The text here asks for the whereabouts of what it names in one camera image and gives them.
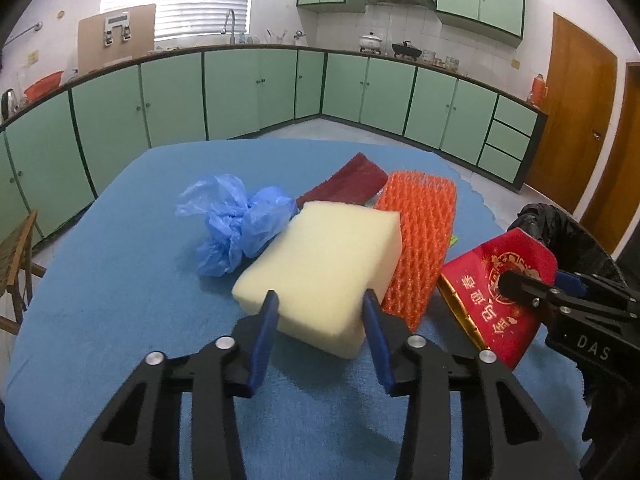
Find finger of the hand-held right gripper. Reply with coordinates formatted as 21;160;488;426
500;270;640;321
555;270;640;306

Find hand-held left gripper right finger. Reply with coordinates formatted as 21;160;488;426
362;288;583;480

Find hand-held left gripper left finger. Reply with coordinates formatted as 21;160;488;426
60;290;281;480

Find black bin with black bag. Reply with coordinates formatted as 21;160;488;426
515;203;626;286

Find red envelope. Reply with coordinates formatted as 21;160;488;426
437;227;558;371

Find pale yellow sponge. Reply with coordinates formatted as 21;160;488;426
231;201;403;360

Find orange foam net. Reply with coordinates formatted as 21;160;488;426
374;170;458;332

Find blue plastic bag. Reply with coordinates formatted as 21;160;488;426
176;174;299;277

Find wooden door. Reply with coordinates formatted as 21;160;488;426
525;12;618;216
580;62;640;256

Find blue tablecloth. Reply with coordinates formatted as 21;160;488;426
2;139;593;480

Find dark red cloth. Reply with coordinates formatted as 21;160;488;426
296;152;389;208

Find green base cabinets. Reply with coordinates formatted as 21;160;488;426
0;45;548;241

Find wooden chair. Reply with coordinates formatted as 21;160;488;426
0;210;46;336

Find brown board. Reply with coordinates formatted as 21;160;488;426
76;4;157;75

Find red basin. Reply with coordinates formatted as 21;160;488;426
23;71;65;102

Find white window blind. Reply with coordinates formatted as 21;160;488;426
100;0;256;41

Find green wall cabinets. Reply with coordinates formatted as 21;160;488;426
296;0;526;50

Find white bracket device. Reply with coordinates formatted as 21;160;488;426
102;11;133;47

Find metal towel rail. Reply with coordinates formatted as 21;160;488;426
5;21;43;47

